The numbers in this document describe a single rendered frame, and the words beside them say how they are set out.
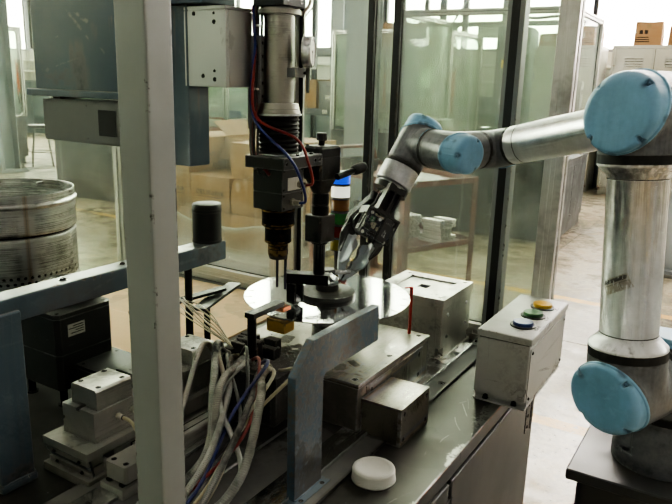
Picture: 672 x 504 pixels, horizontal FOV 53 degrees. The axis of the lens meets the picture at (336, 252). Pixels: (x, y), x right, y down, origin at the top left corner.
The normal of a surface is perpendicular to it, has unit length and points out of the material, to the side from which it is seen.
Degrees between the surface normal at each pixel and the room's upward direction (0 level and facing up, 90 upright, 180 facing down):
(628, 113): 82
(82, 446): 0
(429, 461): 0
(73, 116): 90
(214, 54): 90
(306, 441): 90
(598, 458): 0
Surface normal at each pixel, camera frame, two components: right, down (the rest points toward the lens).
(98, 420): 0.85, 0.15
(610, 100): -0.80, -0.01
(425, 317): -0.53, 0.19
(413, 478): 0.03, -0.97
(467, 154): 0.58, 0.25
